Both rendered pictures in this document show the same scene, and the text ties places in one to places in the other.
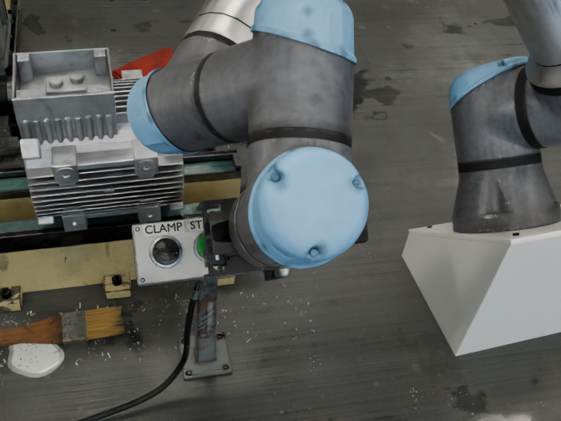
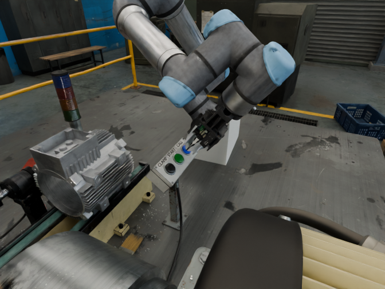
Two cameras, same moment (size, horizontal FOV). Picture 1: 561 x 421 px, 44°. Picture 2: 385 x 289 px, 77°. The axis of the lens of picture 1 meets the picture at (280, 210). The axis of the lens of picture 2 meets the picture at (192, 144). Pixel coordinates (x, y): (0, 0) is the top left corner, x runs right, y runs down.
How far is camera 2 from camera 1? 51 cm
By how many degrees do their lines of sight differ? 39
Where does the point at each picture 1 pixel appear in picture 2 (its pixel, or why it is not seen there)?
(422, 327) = (211, 166)
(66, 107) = (81, 151)
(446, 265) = not seen: hidden behind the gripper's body
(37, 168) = (81, 187)
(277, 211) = (285, 57)
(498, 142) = (199, 97)
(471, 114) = not seen: hidden behind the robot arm
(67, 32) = not seen: outside the picture
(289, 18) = (229, 16)
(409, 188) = (164, 142)
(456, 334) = (222, 158)
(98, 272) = (111, 230)
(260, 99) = (239, 42)
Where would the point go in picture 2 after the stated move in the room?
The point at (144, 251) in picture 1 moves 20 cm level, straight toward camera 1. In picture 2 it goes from (164, 173) to (238, 197)
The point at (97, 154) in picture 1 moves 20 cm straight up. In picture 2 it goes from (100, 166) to (82, 96)
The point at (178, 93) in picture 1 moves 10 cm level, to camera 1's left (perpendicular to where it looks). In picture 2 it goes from (195, 67) to (157, 79)
